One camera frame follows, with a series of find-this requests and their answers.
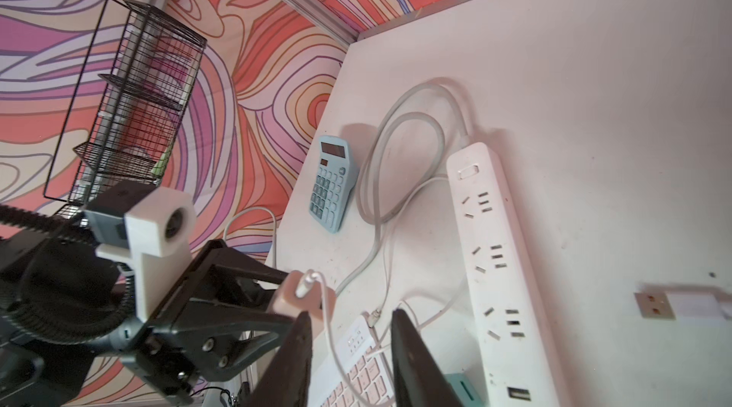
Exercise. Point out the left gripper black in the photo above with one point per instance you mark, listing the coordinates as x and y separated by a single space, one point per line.
213 325

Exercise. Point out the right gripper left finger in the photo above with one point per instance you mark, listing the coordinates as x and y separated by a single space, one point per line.
286 381

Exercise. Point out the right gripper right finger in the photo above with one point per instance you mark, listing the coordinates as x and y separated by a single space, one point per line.
418 381

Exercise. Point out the teal usb charger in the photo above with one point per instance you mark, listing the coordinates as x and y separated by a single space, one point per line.
464 390

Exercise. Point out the pink keyboard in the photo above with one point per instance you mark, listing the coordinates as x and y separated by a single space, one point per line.
368 373

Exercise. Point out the pink usb charger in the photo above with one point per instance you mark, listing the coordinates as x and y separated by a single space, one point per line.
303 292

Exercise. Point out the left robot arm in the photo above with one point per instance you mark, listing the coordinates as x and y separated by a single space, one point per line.
62 306

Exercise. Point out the white power strip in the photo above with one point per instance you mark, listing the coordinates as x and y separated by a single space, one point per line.
519 355

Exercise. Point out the grey calculator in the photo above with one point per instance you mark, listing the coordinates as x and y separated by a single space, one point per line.
336 177

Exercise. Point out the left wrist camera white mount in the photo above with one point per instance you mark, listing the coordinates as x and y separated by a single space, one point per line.
148 229

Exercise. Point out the black wire basket left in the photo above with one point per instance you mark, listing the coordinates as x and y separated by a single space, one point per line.
148 67

